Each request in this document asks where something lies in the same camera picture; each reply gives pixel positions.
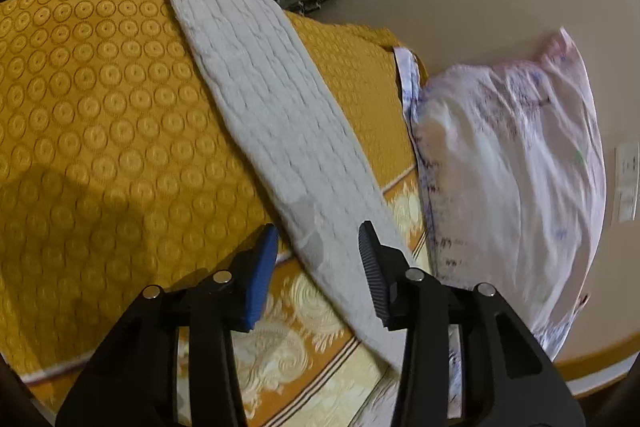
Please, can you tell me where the grey cable knit sweater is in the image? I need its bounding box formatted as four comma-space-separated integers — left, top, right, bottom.
139, 0, 436, 375

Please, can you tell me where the floral pillow with tree print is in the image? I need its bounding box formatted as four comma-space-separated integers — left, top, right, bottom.
392, 27, 608, 355

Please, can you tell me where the white wall switch plate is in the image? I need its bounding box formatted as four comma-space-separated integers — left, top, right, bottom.
612, 142, 640, 224

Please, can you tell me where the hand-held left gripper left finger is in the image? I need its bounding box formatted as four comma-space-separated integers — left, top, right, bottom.
55, 223, 280, 427

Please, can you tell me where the orange circle patterned bedspread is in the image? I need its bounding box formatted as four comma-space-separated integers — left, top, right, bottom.
0, 0, 451, 427

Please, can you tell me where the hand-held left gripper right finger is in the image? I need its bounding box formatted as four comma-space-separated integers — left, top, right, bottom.
358, 220, 587, 427

